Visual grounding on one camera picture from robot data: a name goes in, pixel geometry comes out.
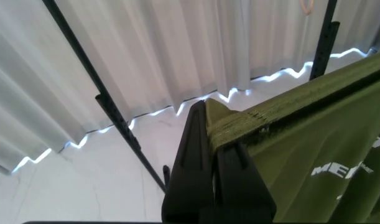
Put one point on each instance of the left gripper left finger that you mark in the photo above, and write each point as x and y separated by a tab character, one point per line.
189	174

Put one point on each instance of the black clothes rack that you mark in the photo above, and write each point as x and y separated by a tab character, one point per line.
110	105

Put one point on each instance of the pink clothes hanger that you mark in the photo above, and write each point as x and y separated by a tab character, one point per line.
307	13

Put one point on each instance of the green long-sleeved shirt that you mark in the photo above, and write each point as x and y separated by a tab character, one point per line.
301	155

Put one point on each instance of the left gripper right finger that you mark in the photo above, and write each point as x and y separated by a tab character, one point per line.
242	193

